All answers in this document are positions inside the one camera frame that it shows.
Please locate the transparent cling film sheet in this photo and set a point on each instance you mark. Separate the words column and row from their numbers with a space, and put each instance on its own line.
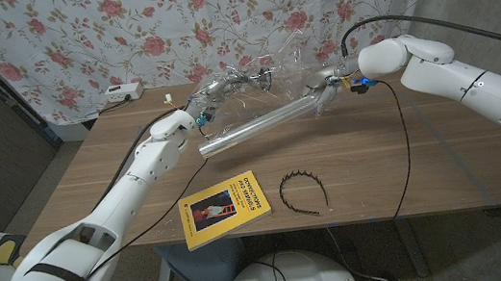
column 281, row 78

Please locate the silver cling film roll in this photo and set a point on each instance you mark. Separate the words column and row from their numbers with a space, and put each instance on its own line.
column 254, row 128

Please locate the yellow book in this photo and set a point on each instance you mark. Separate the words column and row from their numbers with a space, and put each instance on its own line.
column 225, row 209

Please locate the blue-grey stool under table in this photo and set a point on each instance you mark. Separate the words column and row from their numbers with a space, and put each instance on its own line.
column 209, row 267

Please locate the yellow pad with black rim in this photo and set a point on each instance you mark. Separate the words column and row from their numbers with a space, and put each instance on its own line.
column 3, row 250

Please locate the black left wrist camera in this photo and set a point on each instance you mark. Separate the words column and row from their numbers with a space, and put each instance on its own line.
column 201, row 119

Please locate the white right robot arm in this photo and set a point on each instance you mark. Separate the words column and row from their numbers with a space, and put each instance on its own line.
column 465, row 78

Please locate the grey table leg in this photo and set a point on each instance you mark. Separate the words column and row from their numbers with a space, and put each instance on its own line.
column 413, row 250

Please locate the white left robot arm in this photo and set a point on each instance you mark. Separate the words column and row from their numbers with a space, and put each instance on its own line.
column 98, row 233

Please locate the white power strip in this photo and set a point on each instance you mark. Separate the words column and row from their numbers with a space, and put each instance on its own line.
column 120, row 93

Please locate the black toothed hair band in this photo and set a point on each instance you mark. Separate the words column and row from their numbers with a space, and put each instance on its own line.
column 282, row 197

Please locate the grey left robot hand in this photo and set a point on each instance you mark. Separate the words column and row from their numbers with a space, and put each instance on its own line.
column 215, row 92

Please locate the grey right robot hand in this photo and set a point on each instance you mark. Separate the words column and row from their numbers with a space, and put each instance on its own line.
column 330, row 79

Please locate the floral backdrop cloth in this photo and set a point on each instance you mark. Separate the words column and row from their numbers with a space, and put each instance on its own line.
column 167, row 25

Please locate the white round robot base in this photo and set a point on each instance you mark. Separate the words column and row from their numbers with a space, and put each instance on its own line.
column 292, row 275

